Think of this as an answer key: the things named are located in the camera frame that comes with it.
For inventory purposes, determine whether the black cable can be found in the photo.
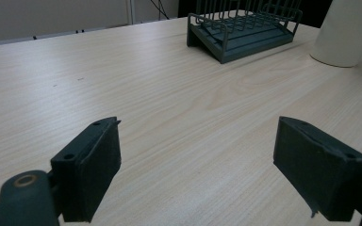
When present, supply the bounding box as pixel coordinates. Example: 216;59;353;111
150;0;171;21

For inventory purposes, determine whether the dark green wire dish rack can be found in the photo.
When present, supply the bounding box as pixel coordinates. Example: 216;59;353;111
187;0;304;65

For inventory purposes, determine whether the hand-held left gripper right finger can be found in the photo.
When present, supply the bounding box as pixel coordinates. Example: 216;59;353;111
272;116;362;222

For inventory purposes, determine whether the white cylindrical container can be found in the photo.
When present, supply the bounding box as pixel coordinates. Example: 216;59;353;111
309;0;362;68

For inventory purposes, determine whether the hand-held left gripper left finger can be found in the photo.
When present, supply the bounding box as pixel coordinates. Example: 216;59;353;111
50;116;123;223

